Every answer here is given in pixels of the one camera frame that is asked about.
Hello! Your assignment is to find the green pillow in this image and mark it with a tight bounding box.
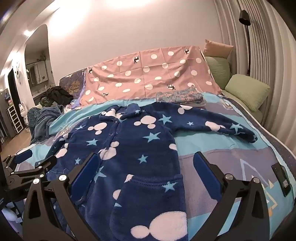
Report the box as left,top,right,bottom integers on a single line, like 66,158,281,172
205,56,233,90
225,74,271,112

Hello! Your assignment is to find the navy floral bedsheet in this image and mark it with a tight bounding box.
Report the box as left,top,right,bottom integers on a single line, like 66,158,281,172
59,69,86,103

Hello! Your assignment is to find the dark clothes pile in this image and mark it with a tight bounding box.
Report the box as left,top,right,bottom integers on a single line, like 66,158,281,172
40,86,74,107

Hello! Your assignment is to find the pink polka dot sheet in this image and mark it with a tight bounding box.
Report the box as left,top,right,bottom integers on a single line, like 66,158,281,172
80,45,222,107

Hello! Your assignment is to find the grey folded cloth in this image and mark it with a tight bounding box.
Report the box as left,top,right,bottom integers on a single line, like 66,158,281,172
185,93,207,107

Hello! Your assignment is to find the black phone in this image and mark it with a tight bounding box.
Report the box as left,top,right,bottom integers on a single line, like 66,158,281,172
271,163,292,197

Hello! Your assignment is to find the black floor lamp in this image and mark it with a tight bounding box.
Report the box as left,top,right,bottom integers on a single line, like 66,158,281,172
239,10,253,77

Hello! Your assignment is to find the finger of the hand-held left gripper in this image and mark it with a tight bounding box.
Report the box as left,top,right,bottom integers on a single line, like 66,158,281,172
2,149,33,172
7,155,57,186

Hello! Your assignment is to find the teal crumpled blanket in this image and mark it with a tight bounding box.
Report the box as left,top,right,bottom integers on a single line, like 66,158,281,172
27,105,65,144

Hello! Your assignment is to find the floral folded cloth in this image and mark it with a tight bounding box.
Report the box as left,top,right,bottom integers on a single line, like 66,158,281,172
156,86,201,104

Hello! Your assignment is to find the white wall clock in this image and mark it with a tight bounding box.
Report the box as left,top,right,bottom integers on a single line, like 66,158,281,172
14,61,23,80

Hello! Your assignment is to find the pleated beige curtain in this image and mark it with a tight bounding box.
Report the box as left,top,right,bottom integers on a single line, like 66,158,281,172
214,0,296,149

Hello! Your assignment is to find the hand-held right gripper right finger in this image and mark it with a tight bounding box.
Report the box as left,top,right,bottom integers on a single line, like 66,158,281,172
193,151,270,241

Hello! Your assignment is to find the white shelf rack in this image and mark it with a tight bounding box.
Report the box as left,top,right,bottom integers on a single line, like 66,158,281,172
7,107,24,134

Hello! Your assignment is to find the white cat figurine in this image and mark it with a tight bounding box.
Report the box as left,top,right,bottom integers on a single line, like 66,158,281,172
18,103,29,125

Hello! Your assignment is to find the beige pillow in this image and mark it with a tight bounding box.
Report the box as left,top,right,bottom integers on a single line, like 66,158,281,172
203,39,234,59

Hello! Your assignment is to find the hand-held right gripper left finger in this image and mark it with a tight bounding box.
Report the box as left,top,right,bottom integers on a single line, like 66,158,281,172
22,152,101,241

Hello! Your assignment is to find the navy fleece star-print onesie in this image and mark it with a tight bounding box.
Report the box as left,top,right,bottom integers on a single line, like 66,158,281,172
45,103,258,241

